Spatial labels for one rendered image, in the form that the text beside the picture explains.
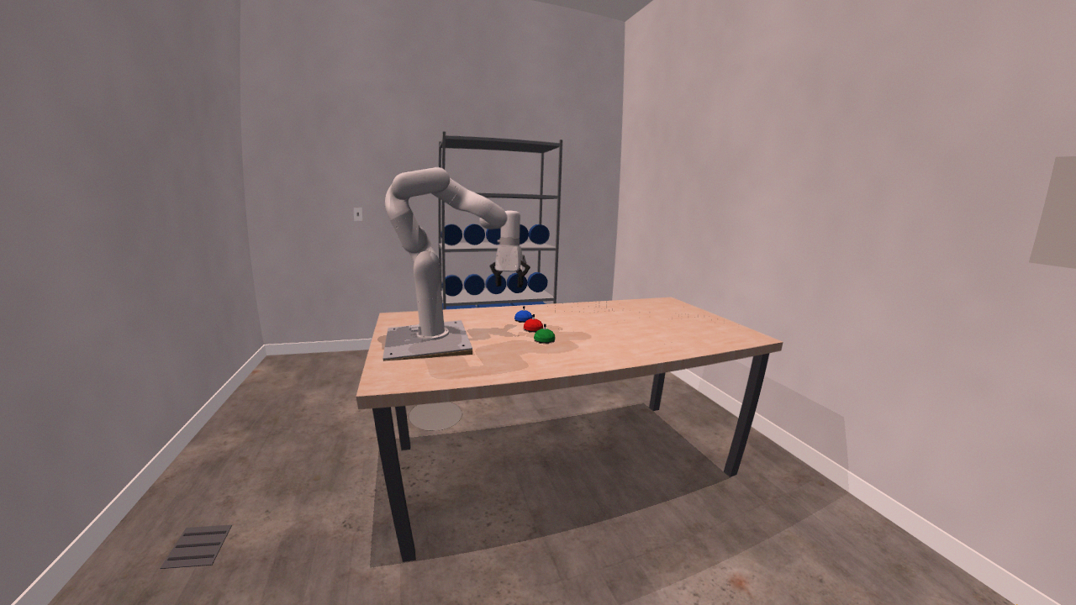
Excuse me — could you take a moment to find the green dome bell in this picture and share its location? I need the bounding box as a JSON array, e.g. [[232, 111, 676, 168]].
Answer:
[[534, 324, 556, 344]]

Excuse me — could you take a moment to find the red dome bell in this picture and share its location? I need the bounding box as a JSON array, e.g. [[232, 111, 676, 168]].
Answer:
[[524, 314, 543, 332]]

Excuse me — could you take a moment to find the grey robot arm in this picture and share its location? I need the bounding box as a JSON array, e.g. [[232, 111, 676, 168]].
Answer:
[[385, 167, 520, 340]]

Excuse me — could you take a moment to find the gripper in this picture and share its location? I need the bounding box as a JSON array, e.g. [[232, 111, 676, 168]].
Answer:
[[490, 245, 530, 287]]

